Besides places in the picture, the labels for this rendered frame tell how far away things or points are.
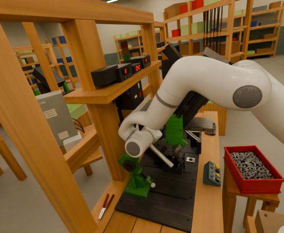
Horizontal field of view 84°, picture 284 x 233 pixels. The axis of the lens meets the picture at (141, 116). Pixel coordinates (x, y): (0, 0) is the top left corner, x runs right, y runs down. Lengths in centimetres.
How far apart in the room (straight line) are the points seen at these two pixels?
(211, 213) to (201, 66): 75
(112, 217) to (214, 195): 57
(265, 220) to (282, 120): 56
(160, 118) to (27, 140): 44
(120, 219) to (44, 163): 54
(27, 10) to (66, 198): 68
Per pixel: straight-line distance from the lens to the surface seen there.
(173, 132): 106
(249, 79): 41
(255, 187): 121
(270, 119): 53
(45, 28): 1419
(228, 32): 346
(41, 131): 65
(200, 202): 102
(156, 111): 54
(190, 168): 117
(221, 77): 42
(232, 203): 131
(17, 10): 67
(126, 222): 101
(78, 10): 86
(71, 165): 88
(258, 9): 967
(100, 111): 88
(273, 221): 99
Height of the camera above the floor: 173
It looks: 26 degrees down
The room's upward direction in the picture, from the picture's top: 10 degrees counter-clockwise
